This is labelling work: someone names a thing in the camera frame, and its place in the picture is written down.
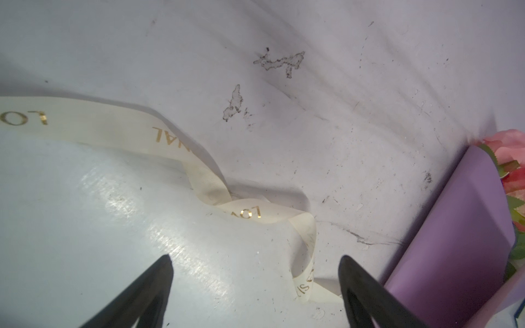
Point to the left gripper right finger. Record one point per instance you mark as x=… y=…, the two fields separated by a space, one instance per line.
x=367 y=302

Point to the cream printed ribbon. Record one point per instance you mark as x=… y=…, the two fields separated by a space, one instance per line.
x=110 y=126

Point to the pink fake rose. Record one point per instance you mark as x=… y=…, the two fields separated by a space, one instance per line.
x=515 y=199
x=506 y=150

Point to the pink purple wrapping paper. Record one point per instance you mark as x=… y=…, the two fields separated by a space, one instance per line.
x=452 y=274

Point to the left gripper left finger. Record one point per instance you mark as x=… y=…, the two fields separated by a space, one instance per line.
x=143 y=303

